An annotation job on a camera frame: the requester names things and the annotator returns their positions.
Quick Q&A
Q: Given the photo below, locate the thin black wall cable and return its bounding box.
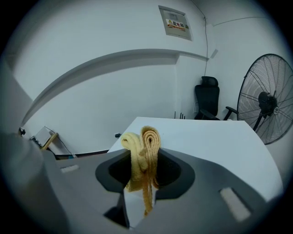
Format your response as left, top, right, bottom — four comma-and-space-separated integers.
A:
191, 0, 209, 77

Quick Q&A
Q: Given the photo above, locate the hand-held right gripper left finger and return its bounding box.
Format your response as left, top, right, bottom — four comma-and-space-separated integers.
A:
55, 149, 132, 229

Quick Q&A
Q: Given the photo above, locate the black office chair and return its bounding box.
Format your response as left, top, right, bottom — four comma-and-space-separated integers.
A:
194, 76, 239, 121

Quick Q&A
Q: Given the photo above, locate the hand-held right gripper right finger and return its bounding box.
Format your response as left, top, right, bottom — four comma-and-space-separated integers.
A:
132, 147, 268, 234

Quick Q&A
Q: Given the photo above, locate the wooden desk with black leg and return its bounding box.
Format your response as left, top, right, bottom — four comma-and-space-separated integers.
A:
29, 132, 59, 151

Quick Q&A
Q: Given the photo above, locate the yellow cloth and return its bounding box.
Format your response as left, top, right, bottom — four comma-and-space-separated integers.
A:
120, 125, 162, 218

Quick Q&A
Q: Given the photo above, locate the grey electrical panel box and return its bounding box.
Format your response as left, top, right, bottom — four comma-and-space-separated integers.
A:
158, 5, 194, 42

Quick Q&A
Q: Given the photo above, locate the black floor fan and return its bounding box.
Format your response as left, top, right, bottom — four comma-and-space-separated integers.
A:
237, 53, 293, 145

